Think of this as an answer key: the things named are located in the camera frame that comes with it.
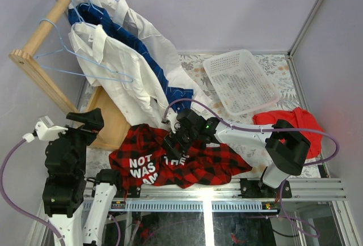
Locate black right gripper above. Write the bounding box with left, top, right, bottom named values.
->
left=163, top=122, right=199, bottom=161

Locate red black plaid shirt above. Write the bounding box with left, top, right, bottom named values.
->
left=109, top=124, right=252, bottom=189

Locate light blue wire hanger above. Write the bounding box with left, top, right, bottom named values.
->
left=33, top=18, right=134, bottom=83

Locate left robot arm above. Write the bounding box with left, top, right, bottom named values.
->
left=35, top=108, right=124, bottom=245

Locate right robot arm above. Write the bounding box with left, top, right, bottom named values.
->
left=163, top=109, right=311, bottom=198

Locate blue plaid shirt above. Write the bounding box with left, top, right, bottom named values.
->
left=67, top=2, right=195, bottom=113

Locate white long-sleeve shirt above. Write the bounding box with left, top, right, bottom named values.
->
left=69, top=23, right=168, bottom=129

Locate blue hanger of white shirt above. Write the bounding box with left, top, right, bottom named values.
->
left=70, top=0, right=99, bottom=26

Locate wooden clothes rack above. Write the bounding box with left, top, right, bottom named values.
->
left=8, top=0, right=131, bottom=150

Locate floral table cover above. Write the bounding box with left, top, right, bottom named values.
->
left=86, top=53, right=301, bottom=178

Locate white plastic basket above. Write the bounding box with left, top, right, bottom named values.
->
left=202, top=49, right=280, bottom=116

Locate red cloth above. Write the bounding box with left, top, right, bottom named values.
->
left=252, top=107, right=323, bottom=159

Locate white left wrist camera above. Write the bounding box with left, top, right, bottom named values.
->
left=35, top=116, right=68, bottom=141

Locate aluminium rail frame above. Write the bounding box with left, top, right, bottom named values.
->
left=45, top=178, right=362, bottom=245

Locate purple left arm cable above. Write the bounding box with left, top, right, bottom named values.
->
left=0, top=134, right=66, bottom=246

